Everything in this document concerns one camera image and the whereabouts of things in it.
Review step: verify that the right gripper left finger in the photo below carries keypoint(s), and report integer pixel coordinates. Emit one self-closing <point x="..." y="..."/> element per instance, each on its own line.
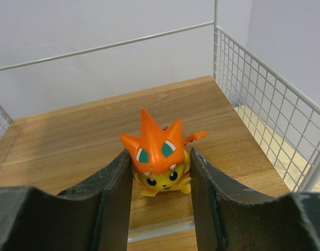
<point x="91" y="215"/>

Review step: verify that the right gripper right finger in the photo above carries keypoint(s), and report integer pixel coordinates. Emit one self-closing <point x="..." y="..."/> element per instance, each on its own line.
<point x="231" y="216"/>

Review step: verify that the orange dragon toy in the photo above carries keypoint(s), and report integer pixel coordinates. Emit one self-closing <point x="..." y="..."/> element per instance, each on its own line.
<point x="160" y="162"/>

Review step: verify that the white wire wooden shelf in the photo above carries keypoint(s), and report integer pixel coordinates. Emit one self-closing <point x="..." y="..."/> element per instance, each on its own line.
<point x="262" y="131"/>

